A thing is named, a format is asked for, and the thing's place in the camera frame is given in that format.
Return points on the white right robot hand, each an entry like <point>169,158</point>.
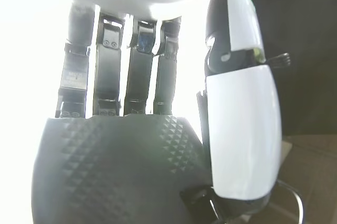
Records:
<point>118,168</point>

